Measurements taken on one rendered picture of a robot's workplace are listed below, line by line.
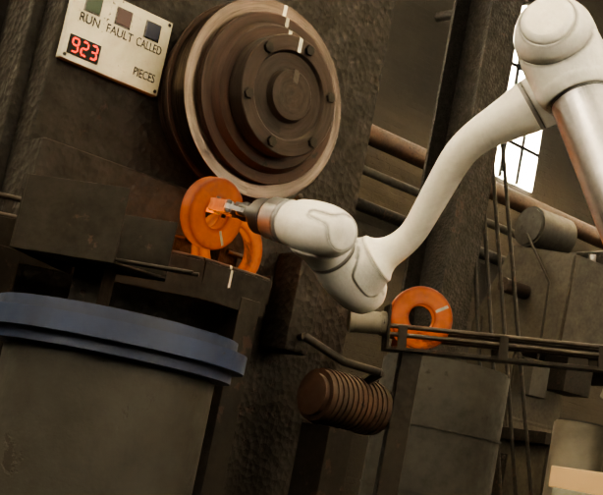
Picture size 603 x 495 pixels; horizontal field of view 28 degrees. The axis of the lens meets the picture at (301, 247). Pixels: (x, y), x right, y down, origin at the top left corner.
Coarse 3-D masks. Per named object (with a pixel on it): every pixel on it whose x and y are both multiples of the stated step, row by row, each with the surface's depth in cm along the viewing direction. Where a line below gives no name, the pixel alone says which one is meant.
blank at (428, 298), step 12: (420, 288) 296; (396, 300) 295; (408, 300) 295; (420, 300) 296; (432, 300) 296; (444, 300) 297; (396, 312) 294; (408, 312) 295; (432, 312) 297; (444, 312) 296; (408, 324) 294; (432, 324) 296; (444, 324) 296; (444, 336) 295; (420, 348) 294
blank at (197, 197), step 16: (192, 192) 254; (208, 192) 256; (224, 192) 259; (192, 208) 254; (192, 224) 254; (224, 224) 261; (240, 224) 264; (192, 240) 256; (208, 240) 258; (224, 240) 261
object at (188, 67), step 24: (240, 0) 282; (264, 0) 287; (216, 24) 277; (192, 48) 273; (192, 72) 273; (192, 96) 273; (336, 96) 301; (192, 120) 273; (336, 120) 301; (192, 144) 276; (216, 168) 277; (312, 168) 296; (240, 192) 282; (264, 192) 286; (288, 192) 291
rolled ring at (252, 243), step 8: (208, 216) 279; (216, 216) 278; (208, 224) 277; (240, 232) 286; (248, 232) 284; (248, 240) 285; (256, 240) 286; (192, 248) 277; (200, 248) 276; (248, 248) 286; (256, 248) 286; (208, 256) 277; (248, 256) 286; (256, 256) 286; (240, 264) 287; (248, 264) 285; (256, 264) 286
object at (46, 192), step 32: (32, 192) 222; (64, 192) 220; (96, 192) 219; (128, 192) 217; (32, 224) 220; (64, 224) 219; (96, 224) 217; (128, 224) 244; (160, 224) 243; (32, 256) 229; (64, 256) 223; (96, 256) 216; (128, 256) 243; (160, 256) 241; (96, 288) 228
